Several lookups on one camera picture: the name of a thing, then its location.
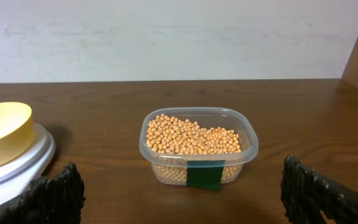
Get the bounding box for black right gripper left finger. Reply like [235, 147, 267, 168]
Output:
[0, 162, 86, 224]

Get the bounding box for soybeans in container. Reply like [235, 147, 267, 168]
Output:
[145, 114, 242, 185]

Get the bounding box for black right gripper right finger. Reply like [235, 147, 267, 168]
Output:
[280, 156, 358, 224]

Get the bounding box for clear plastic container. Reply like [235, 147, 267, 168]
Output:
[139, 107, 259, 190]

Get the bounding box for yellow bowl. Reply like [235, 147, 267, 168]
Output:
[0, 102, 35, 166]

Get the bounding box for green tape piece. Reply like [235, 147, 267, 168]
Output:
[186, 160, 225, 190]

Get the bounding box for white kitchen scale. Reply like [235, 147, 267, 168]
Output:
[0, 123, 55, 204]

